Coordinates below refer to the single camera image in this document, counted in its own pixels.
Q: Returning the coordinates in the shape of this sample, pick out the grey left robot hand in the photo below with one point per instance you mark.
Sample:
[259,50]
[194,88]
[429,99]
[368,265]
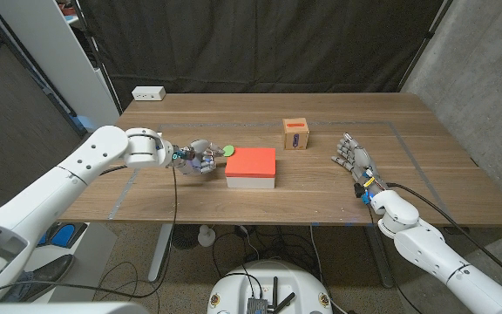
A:
[194,161]

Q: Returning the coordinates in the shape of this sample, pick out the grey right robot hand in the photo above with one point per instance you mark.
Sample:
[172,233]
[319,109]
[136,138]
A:
[360,161]

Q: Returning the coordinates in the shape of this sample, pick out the green round coin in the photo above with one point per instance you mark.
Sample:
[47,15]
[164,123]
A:
[229,150]

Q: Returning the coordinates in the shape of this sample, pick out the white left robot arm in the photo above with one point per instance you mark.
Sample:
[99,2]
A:
[59,187]

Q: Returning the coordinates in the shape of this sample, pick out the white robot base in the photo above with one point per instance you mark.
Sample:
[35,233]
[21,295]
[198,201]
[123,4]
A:
[233,288]

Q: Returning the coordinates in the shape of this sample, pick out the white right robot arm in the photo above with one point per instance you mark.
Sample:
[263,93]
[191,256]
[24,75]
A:
[429,253]

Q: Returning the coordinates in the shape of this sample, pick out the red-lidded white box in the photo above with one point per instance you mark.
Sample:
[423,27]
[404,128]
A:
[251,168]

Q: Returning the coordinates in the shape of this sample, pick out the wooden coin slot box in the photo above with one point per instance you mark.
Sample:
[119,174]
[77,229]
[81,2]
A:
[295,133]

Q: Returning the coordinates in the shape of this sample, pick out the white power outlet box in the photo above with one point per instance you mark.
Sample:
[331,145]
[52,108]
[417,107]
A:
[148,93]

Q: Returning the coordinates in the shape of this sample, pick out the small black fan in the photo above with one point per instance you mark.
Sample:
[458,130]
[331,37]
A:
[185,235]

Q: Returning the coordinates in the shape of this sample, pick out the small white round stand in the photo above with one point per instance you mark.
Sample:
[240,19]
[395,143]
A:
[206,236]

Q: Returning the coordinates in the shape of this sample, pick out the white table leg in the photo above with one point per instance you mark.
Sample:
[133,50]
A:
[160,250]

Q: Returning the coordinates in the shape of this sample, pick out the black backdrop stand pole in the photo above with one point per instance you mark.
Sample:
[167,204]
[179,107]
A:
[111,87]
[429,34]

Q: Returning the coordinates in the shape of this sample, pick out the white floor platform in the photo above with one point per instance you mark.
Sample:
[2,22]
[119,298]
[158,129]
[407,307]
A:
[96,248]

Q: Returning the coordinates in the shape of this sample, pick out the black fabric backdrop curtain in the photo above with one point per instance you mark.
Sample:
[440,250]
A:
[255,43]

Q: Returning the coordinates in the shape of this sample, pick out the black foot pedal blue pads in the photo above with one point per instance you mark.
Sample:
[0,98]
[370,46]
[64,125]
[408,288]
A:
[63,234]

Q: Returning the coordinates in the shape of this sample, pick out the grey radio module with antennas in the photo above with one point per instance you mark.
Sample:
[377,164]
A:
[257,305]

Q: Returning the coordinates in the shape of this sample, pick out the black shoe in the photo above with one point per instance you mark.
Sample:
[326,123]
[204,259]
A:
[55,272]

